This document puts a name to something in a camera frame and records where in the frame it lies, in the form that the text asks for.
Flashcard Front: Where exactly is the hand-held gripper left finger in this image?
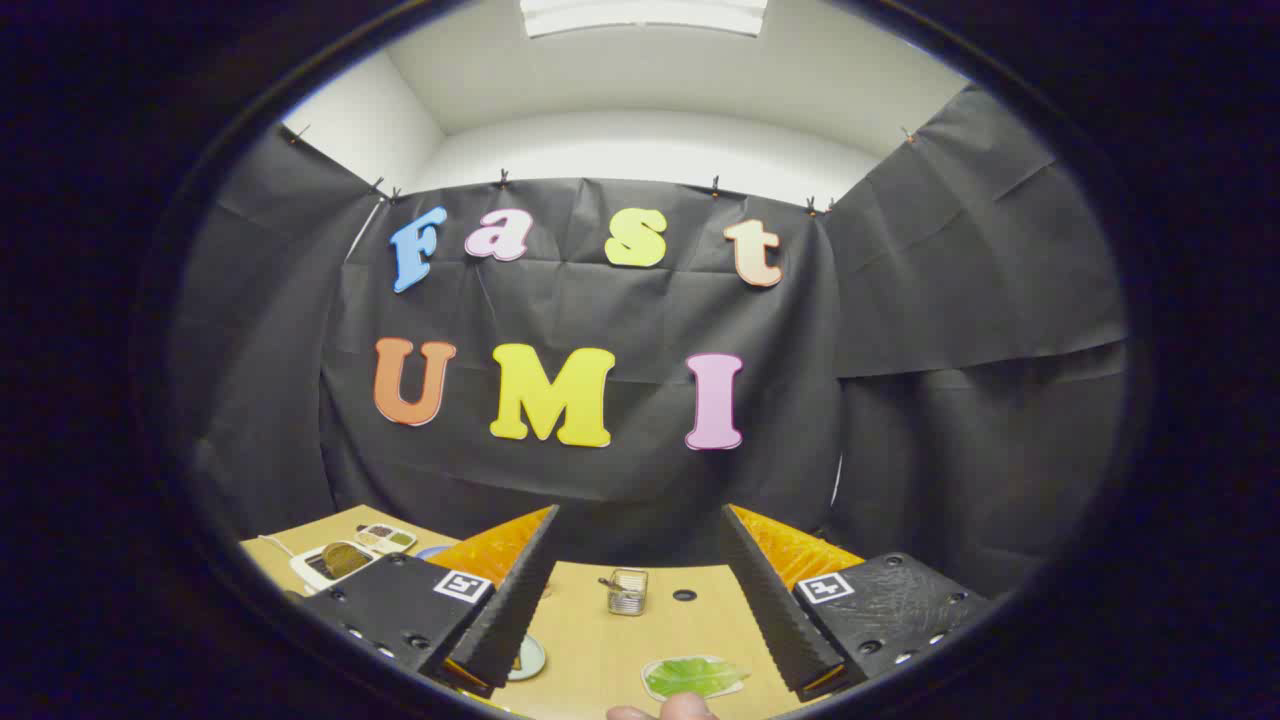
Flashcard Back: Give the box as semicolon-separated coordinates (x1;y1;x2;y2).
298;504;561;699

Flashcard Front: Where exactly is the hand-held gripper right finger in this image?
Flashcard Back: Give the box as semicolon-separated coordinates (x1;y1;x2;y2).
720;503;993;701

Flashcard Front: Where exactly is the pale green round plate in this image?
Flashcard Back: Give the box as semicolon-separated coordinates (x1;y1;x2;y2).
505;635;547;683

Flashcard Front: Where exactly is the green lettuce leaf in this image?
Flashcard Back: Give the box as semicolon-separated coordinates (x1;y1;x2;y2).
641;655;751;703

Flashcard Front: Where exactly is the white divided seasoning tray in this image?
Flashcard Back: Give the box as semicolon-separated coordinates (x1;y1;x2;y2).
355;523;418;554

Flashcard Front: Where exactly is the white toaster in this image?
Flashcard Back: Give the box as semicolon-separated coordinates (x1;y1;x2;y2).
290;540;386;593

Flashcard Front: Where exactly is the black backdrop cloth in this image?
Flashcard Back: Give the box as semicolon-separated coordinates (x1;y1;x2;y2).
170;85;1131;601

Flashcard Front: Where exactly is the ceiling light panel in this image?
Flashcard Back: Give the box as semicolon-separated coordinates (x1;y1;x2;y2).
520;0;769;39

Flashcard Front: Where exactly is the metal wire basket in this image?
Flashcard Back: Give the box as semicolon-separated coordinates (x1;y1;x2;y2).
598;568;649;617

